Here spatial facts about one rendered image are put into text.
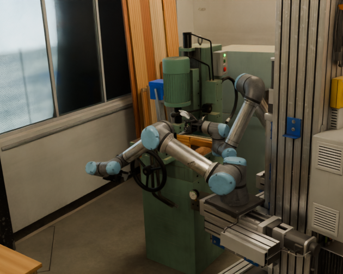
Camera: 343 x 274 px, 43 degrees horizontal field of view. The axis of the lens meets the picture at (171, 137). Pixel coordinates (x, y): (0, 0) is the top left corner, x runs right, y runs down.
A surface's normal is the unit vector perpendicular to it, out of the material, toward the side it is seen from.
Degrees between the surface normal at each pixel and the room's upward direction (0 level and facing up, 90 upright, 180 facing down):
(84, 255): 0
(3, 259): 0
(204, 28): 90
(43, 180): 90
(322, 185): 90
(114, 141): 90
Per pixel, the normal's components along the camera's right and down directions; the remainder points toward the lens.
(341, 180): -0.75, 0.23
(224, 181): -0.37, 0.36
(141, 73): 0.82, 0.08
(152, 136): -0.58, 0.22
